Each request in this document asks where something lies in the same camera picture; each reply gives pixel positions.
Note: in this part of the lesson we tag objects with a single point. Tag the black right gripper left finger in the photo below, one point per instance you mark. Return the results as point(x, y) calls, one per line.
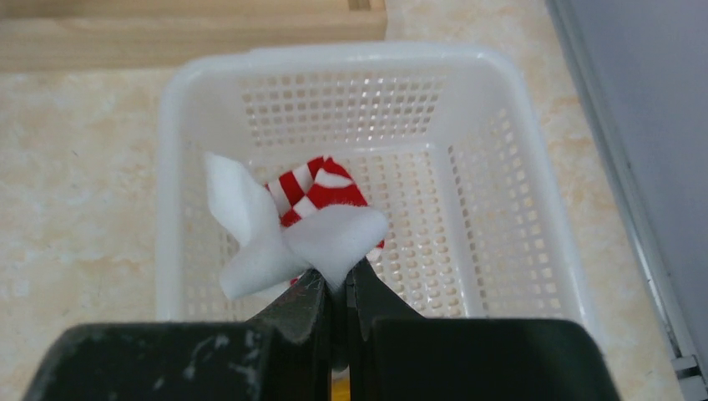
point(282, 353)

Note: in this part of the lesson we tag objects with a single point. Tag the white perforated plastic basket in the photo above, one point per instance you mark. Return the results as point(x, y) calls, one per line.
point(441, 138)

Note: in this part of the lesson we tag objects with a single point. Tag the wooden hanger stand frame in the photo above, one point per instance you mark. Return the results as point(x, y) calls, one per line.
point(38, 36)

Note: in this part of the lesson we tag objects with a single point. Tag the red white striped sock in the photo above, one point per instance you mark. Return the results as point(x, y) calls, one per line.
point(318, 183)

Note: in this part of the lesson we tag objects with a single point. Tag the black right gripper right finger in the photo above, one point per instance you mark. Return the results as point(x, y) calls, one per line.
point(395, 353)

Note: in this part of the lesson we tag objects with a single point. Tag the mustard yellow sock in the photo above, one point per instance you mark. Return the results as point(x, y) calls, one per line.
point(340, 390)

